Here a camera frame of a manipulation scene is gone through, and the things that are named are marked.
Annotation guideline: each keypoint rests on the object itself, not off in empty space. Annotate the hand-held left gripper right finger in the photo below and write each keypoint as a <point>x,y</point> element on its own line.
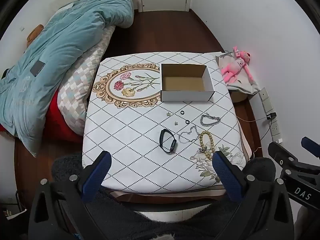
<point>225,177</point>

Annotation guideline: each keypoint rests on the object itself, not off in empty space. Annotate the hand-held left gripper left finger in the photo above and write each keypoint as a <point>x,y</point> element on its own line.
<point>97,177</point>

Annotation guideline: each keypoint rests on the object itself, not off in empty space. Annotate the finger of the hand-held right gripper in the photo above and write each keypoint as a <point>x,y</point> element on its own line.
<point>287,156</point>
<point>311,145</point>

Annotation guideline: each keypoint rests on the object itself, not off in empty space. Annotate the black smart band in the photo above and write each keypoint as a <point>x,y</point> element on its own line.
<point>172,146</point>

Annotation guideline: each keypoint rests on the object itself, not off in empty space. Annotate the white cardboard box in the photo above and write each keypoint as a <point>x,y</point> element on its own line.
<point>185,96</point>

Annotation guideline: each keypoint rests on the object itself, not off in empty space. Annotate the black charger plug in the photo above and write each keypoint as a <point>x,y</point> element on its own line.
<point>271,116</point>

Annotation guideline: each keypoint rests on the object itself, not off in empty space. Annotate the white diamond pattern floral tablecloth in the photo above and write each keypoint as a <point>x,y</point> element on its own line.
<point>130,135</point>

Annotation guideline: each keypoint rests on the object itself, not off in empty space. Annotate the red blanket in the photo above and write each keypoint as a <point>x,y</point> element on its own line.
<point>55,120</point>

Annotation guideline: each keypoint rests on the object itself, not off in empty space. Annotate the person's dark fuzzy clothing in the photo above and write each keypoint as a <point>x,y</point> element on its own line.
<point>162,220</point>

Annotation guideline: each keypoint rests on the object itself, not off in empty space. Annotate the round wooden stool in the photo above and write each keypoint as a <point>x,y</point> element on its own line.
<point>237,97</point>

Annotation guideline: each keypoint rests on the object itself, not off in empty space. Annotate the grey cloth bag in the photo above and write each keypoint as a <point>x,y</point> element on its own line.
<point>242,85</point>

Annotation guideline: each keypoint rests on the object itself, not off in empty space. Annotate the checkered pillow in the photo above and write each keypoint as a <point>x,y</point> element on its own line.
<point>80,80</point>

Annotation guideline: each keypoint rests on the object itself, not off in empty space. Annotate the pink plush toy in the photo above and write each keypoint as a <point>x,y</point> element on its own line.
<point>232,67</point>

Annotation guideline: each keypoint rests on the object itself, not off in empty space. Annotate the light blue duvet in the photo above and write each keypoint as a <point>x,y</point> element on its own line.
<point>62,42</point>

